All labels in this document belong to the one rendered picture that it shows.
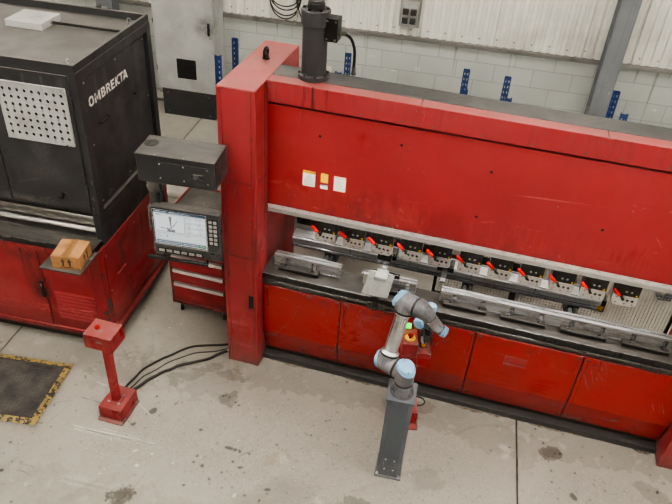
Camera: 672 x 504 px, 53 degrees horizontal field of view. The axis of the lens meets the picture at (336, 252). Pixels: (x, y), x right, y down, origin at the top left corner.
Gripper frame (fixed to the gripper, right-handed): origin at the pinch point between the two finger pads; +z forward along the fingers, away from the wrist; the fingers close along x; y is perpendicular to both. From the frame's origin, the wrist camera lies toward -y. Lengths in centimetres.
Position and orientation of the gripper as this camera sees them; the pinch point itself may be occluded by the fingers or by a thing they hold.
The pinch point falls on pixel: (424, 343)
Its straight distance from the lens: 463.8
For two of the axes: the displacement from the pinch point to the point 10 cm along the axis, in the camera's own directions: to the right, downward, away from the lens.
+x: -10.0, -0.7, 0.0
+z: -0.6, 7.5, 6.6
